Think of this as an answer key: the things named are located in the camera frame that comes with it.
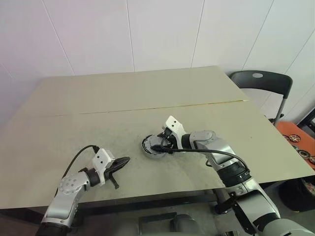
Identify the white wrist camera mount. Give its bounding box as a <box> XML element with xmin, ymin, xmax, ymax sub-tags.
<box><xmin>92</xmin><ymin>148</ymin><xmax>116</xmax><ymax>185</ymax></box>
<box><xmin>161</xmin><ymin>115</ymin><xmax>186</xmax><ymax>149</ymax></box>

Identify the dark table underframe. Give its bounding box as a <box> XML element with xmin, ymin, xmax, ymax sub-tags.
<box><xmin>0</xmin><ymin>181</ymin><xmax>247</xmax><ymax>217</ymax></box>

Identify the dark metal door frame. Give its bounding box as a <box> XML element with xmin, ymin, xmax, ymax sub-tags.
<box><xmin>296</xmin><ymin>36</ymin><xmax>315</xmax><ymax>128</ymax></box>

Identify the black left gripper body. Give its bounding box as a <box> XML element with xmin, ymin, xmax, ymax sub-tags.
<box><xmin>104</xmin><ymin>161</ymin><xmax>121</xmax><ymax>190</ymax></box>

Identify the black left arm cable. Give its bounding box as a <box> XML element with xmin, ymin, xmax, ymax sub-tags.
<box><xmin>61</xmin><ymin>145</ymin><xmax>99</xmax><ymax>180</ymax></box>

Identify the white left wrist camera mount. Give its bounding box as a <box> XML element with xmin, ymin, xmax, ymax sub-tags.
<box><xmin>92</xmin><ymin>148</ymin><xmax>116</xmax><ymax>185</ymax></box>

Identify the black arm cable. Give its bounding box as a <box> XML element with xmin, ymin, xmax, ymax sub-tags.
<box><xmin>61</xmin><ymin>145</ymin><xmax>99</xmax><ymax>180</ymax></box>
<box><xmin>157</xmin><ymin>129</ymin><xmax>251</xmax><ymax>174</ymax></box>

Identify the grey rounded shape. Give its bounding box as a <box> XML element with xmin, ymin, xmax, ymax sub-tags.
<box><xmin>171</xmin><ymin>214</ymin><xmax>197</xmax><ymax>233</ymax></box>

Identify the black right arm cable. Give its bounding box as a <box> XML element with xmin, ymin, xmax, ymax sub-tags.
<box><xmin>157</xmin><ymin>129</ymin><xmax>251</xmax><ymax>174</ymax></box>

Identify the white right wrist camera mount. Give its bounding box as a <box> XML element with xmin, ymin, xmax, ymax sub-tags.
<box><xmin>161</xmin><ymin>115</ymin><xmax>186</xmax><ymax>149</ymax></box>

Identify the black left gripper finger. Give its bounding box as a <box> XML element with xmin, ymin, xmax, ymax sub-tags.
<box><xmin>112</xmin><ymin>156</ymin><xmax>131</xmax><ymax>166</ymax></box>
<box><xmin>114</xmin><ymin>159</ymin><xmax>130</xmax><ymax>171</ymax></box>

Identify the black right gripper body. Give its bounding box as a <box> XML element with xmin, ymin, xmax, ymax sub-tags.
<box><xmin>164</xmin><ymin>131</ymin><xmax>178</xmax><ymax>149</ymax></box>

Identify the black folding chair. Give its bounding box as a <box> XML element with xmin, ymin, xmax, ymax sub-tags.
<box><xmin>230</xmin><ymin>70</ymin><xmax>293</xmax><ymax>126</ymax></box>

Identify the black waste bin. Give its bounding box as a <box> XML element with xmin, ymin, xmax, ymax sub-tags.
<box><xmin>279</xmin><ymin>178</ymin><xmax>315</xmax><ymax>213</ymax></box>

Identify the round silver motor lid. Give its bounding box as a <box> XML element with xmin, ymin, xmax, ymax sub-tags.
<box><xmin>144</xmin><ymin>135</ymin><xmax>168</xmax><ymax>154</ymax></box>

